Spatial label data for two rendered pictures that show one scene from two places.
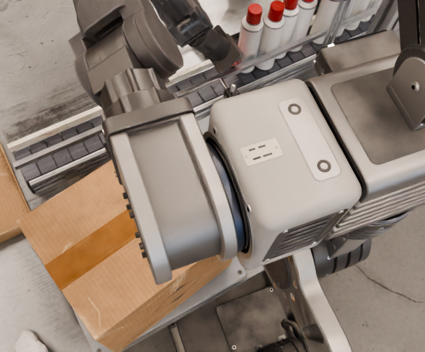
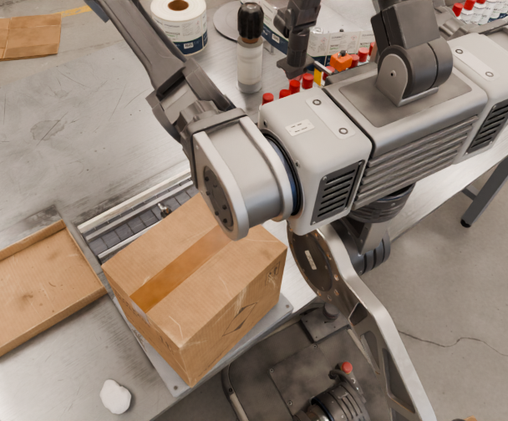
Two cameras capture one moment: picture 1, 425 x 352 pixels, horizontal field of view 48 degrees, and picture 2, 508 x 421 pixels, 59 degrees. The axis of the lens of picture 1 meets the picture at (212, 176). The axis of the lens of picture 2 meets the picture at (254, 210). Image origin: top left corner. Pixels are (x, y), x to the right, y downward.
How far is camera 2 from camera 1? 0.22 m
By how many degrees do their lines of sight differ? 11
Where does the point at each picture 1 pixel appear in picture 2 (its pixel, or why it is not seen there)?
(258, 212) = (304, 162)
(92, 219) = (164, 256)
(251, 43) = not seen: hidden behind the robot
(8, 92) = (72, 190)
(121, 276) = (194, 296)
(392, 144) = (386, 115)
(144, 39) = (203, 83)
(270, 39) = not seen: hidden behind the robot
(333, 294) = not seen: hidden behind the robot
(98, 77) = (174, 113)
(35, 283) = (112, 340)
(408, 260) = (430, 311)
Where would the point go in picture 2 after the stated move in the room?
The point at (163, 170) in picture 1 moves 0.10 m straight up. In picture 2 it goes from (233, 151) to (232, 88)
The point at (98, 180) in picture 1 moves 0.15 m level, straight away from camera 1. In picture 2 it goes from (164, 227) to (135, 180)
